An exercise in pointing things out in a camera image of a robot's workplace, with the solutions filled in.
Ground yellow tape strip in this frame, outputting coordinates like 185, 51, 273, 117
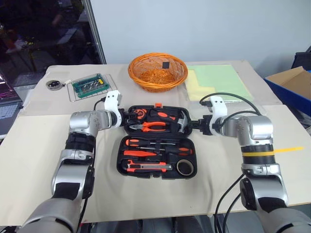
242, 146, 305, 156

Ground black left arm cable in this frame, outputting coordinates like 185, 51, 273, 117
77, 97, 106, 233

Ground black plastic tool case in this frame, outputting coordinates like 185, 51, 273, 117
116, 102, 197, 180

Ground blue bin with cardboard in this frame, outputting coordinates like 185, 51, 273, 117
264, 66, 311, 108

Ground black chair backrest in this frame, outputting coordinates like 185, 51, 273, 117
291, 44, 311, 74

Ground beige table mat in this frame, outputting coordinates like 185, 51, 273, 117
0, 104, 311, 225
18, 60, 285, 116

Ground green screwdriver bit case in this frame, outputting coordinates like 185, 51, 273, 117
71, 73, 108, 94

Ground orange voltage tester pen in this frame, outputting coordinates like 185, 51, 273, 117
123, 150, 157, 158

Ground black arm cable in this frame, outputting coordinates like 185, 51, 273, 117
77, 97, 106, 233
199, 92, 259, 233

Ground black orange phillips screwdriver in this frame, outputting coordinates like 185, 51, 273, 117
135, 146, 194, 156

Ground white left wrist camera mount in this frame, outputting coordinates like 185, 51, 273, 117
104, 89, 123, 128

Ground orange black tape measure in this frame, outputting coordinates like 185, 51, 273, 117
132, 108, 147, 120

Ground orange black flathead screwdriver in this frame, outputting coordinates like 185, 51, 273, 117
124, 138, 177, 148

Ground round metal tin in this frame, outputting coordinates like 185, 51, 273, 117
45, 79, 63, 91

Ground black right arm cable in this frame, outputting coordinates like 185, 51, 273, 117
199, 92, 259, 233

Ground green paper sheet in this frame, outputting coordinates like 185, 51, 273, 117
188, 64, 255, 101

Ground metal frame post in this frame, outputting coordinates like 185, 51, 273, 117
83, 0, 107, 65

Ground grey tape roll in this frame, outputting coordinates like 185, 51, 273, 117
175, 158, 194, 176

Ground orange black utility knife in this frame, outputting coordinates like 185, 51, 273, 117
126, 160, 173, 173

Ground yellow paper sheet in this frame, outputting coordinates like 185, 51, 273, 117
187, 69, 217, 101

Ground claw hammer black orange grip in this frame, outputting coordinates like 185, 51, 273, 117
148, 109, 189, 134

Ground orange handled pliers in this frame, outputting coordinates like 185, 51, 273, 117
129, 121, 168, 133

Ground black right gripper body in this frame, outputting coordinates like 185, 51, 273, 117
197, 115, 214, 136

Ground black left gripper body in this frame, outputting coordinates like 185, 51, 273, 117
120, 109, 134, 125

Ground orange wicker basket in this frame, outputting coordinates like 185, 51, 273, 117
127, 52, 189, 93

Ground open laptop computer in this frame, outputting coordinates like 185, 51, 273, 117
0, 72, 24, 135

